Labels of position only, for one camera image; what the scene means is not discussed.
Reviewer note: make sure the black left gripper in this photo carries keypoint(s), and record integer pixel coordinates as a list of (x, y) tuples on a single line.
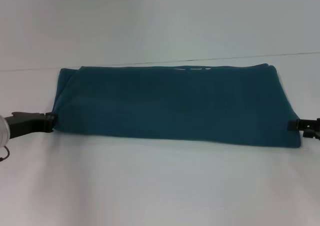
[(27, 124)]

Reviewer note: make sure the teal blue shirt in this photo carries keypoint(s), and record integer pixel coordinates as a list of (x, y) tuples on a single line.
[(175, 105)]

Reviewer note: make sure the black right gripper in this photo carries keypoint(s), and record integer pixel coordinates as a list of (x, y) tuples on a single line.
[(311, 128)]

